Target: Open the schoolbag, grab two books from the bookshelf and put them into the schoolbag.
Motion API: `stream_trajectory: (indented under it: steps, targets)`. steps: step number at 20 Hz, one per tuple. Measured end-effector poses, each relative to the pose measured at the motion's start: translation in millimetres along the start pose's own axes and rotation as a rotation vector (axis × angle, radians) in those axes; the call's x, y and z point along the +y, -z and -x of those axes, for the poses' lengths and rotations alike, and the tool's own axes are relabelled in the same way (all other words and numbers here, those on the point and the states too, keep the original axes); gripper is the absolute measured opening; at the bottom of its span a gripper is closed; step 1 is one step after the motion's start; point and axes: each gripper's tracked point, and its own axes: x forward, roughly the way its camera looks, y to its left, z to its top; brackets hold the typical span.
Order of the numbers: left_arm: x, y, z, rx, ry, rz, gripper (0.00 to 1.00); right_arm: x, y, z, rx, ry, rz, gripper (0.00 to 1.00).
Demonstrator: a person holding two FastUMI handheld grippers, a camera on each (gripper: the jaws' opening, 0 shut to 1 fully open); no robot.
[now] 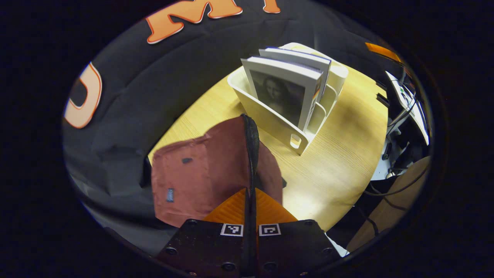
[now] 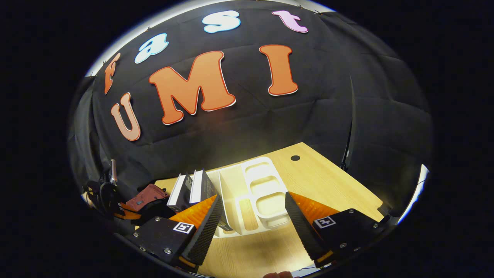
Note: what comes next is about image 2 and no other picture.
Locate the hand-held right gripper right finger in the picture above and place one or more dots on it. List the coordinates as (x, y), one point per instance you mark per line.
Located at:
(303, 231)

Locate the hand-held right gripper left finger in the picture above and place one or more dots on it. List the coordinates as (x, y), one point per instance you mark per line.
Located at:
(204, 235)

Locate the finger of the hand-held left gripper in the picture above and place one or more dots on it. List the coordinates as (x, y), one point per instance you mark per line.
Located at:
(127, 214)

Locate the cream desktop bookshelf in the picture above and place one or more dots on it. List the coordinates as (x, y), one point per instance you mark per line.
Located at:
(266, 185)

